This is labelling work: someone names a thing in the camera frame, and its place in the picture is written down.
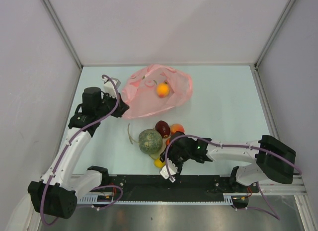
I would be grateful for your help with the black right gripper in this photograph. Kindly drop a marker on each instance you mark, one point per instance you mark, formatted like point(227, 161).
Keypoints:
point(171, 150)

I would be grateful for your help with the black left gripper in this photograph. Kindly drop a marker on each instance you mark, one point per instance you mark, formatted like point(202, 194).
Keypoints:
point(121, 108)

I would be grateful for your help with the red yellow fake peach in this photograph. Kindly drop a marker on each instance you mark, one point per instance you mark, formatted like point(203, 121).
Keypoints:
point(176, 128)

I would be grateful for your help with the yellow fake mango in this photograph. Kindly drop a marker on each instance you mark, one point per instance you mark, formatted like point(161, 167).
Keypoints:
point(158, 163)

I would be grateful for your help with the dark red fake apple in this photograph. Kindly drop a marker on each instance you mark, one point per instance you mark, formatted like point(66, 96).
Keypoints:
point(163, 128)

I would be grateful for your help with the green netted fake melon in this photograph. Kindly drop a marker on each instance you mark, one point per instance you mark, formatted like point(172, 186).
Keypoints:
point(149, 140)

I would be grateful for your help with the pink plastic bag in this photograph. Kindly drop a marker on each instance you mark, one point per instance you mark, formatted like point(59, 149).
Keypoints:
point(140, 94)

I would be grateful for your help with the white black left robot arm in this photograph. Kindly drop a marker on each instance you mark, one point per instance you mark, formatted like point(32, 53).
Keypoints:
point(56, 194)

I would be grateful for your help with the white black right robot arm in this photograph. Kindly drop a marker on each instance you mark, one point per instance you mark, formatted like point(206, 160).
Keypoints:
point(267, 158)

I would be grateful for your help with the yellow fake orange with leaf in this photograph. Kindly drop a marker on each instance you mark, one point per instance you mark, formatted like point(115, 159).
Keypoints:
point(162, 90)

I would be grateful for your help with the cream ceramic plate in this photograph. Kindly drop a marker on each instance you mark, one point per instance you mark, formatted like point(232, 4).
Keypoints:
point(158, 154)

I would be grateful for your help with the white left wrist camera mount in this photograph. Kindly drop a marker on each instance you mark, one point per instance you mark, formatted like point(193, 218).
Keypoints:
point(109, 88)

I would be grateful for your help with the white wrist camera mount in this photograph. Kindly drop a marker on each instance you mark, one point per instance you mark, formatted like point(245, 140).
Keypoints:
point(168, 172)
point(109, 88)

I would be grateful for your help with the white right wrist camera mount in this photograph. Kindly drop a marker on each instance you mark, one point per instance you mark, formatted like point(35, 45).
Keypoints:
point(168, 172)

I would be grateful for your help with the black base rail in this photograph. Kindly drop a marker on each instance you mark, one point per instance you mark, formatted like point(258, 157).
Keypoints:
point(153, 189)

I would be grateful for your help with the aluminium frame rail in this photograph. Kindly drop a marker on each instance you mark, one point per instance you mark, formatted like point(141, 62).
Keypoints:
point(297, 188)

